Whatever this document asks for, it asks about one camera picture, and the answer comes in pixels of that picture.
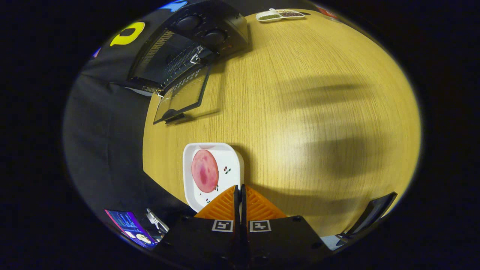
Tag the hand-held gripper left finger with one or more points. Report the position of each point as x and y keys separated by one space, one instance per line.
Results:
x=210 y=240

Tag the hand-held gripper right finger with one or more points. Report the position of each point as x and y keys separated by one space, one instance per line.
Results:
x=277 y=240

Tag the white square plate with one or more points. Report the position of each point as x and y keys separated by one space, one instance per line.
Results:
x=230 y=182

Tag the pink ham slice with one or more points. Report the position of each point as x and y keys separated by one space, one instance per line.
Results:
x=204 y=170

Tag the black toaster oven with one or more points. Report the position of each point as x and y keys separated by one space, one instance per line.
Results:
x=213 y=22

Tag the tablet with lit screen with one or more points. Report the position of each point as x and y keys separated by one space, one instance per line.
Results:
x=129 y=227

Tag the black flat panel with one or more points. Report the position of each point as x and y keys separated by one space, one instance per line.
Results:
x=371 y=213

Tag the black backdrop cloth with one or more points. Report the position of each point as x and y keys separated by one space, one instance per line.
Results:
x=105 y=131

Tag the white divided bean dish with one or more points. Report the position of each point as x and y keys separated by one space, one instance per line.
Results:
x=279 y=15

